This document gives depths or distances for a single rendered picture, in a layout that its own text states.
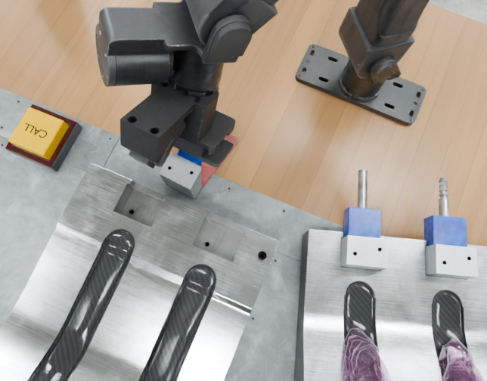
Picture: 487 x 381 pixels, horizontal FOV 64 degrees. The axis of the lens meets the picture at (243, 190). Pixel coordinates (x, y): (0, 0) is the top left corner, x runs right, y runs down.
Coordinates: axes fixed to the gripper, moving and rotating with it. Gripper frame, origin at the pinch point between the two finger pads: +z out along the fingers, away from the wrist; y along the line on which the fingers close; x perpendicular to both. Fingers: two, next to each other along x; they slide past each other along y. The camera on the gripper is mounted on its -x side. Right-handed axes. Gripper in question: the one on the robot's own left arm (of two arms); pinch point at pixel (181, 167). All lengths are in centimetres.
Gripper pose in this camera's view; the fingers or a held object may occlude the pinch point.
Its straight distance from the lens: 54.8
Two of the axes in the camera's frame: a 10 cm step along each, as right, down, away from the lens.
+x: 4.1, -6.2, 6.7
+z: -2.2, 6.5, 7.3
